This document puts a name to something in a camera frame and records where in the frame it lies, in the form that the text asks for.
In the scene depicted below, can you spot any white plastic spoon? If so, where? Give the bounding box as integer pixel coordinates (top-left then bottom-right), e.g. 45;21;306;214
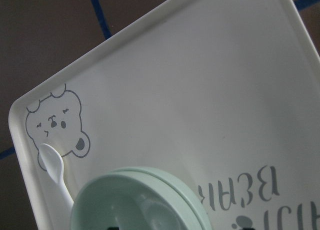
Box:
39;143;74;212

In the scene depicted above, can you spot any white bear serving tray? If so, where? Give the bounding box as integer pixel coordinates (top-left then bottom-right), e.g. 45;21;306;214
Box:
8;0;320;229

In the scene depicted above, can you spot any green bowl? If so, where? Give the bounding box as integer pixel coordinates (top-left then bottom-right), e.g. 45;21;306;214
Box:
69;167;212;229

